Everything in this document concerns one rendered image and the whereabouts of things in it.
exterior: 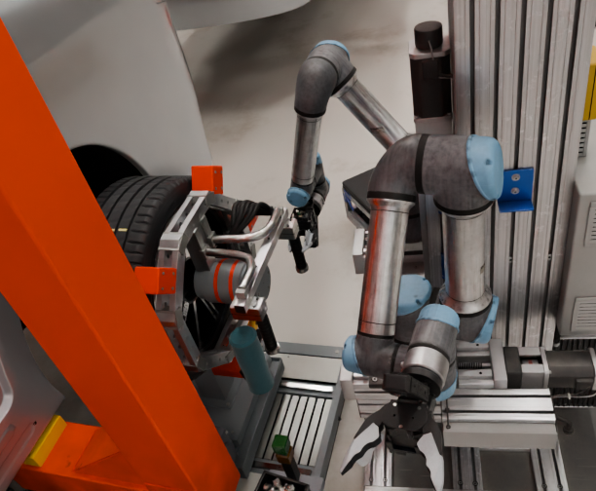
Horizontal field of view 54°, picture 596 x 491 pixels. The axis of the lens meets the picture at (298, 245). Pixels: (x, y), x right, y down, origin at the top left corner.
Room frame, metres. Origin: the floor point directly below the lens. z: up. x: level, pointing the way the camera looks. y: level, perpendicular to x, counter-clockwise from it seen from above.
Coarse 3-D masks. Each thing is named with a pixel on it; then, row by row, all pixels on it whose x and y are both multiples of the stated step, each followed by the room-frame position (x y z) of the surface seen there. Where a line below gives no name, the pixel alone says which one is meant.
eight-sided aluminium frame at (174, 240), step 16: (192, 192) 1.50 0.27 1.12; (208, 192) 1.48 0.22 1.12; (192, 208) 1.41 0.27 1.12; (224, 208) 1.55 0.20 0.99; (176, 224) 1.37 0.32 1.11; (192, 224) 1.36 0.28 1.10; (160, 240) 1.31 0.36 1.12; (176, 240) 1.29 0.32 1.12; (160, 256) 1.28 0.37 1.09; (176, 256) 1.26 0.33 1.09; (176, 272) 1.23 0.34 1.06; (176, 288) 1.20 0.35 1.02; (160, 304) 1.19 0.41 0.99; (176, 304) 1.18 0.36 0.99; (160, 320) 1.16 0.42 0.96; (176, 320) 1.15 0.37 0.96; (240, 320) 1.42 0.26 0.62; (176, 336) 1.15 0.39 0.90; (224, 336) 1.37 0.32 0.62; (176, 352) 1.16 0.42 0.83; (192, 352) 1.15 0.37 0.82; (208, 352) 1.27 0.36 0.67; (224, 352) 1.27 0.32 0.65; (192, 368) 1.15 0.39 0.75; (208, 368) 1.18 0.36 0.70
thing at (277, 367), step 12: (276, 360) 1.60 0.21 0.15; (276, 372) 1.53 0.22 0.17; (276, 384) 1.50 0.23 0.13; (264, 396) 1.45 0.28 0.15; (264, 408) 1.38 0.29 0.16; (252, 420) 1.35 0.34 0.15; (264, 420) 1.35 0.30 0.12; (252, 432) 1.30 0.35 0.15; (252, 444) 1.24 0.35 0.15; (240, 456) 1.21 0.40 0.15; (252, 456) 1.22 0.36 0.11; (240, 468) 1.15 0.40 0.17
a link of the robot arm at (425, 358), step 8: (408, 352) 0.63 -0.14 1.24; (416, 352) 0.62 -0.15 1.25; (424, 352) 0.61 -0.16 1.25; (432, 352) 0.61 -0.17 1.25; (408, 360) 0.61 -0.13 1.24; (416, 360) 0.60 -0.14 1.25; (424, 360) 0.59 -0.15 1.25; (432, 360) 0.59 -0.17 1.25; (440, 360) 0.59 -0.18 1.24; (424, 368) 0.58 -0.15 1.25; (432, 368) 0.58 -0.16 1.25; (440, 368) 0.58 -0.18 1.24; (448, 368) 0.60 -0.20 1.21; (440, 376) 0.57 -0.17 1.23
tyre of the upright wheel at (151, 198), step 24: (120, 192) 1.51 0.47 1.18; (144, 192) 1.47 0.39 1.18; (168, 192) 1.46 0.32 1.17; (120, 216) 1.39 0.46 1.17; (144, 216) 1.36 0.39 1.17; (168, 216) 1.41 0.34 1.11; (120, 240) 1.32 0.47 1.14; (144, 240) 1.30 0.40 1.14; (144, 264) 1.25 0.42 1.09; (216, 336) 1.40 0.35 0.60
